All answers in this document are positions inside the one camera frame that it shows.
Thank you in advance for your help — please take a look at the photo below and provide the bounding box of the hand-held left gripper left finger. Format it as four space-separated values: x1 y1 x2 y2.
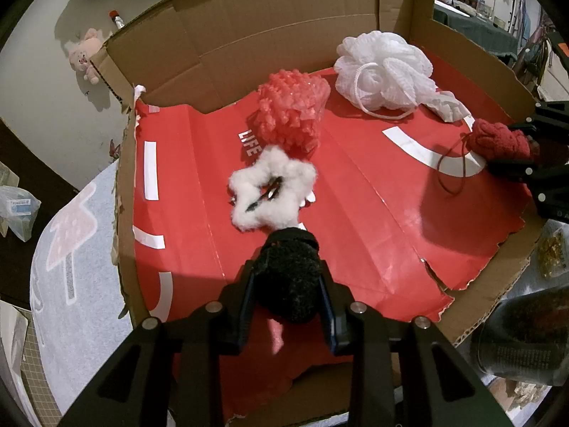
58 258 257 427

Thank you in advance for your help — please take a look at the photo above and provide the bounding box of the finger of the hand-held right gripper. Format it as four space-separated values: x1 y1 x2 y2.
511 100 569 143
486 142 569 186

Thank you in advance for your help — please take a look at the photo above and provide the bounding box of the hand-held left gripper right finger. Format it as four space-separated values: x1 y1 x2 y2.
318 259 512 427

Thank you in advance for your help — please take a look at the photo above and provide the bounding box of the red plush rabbit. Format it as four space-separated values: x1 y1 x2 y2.
438 118 532 196

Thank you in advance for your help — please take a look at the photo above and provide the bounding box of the black fuzzy pom scrunchie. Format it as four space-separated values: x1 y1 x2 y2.
253 228 321 325

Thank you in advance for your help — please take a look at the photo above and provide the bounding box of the white fluffy star hair clip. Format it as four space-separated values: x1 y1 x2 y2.
228 146 318 232

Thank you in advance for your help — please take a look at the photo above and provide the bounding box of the white mesh bath loofah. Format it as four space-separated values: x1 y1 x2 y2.
333 31 473 122

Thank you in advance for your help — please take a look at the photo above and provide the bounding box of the red bath pouf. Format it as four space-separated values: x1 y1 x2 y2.
254 69 332 158

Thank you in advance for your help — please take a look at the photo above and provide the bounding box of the cardboard box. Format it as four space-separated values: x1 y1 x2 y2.
89 0 552 427

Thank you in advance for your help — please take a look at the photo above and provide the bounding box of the red paper liner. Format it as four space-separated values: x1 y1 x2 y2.
132 67 534 419

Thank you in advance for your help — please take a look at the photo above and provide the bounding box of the green cloth covered table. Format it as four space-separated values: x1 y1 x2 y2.
433 0 521 56

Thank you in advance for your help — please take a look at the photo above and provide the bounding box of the glass jar with green leaves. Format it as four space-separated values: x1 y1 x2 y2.
470 291 569 385

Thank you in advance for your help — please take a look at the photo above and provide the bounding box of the grey gridded mat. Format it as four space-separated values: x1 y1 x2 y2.
18 316 63 427

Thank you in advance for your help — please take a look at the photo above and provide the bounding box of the plastic bag with box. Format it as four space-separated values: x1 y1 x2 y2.
0 185 42 243

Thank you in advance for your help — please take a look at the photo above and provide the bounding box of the pink plush toy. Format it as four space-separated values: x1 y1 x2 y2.
64 28 112 85

